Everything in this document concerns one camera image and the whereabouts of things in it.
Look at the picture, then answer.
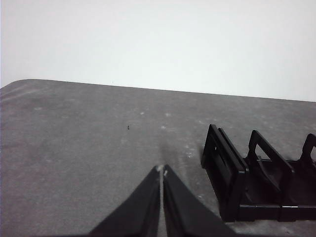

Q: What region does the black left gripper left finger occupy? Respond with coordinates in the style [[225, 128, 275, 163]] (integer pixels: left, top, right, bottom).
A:
[[88, 165, 162, 237]]

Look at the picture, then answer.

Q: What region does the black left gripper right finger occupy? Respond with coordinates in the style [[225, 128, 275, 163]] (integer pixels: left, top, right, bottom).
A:
[[162, 164, 238, 237]]

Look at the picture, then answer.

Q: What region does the black plastic plate rack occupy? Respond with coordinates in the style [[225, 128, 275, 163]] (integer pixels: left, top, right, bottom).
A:
[[200, 123, 316, 223]]

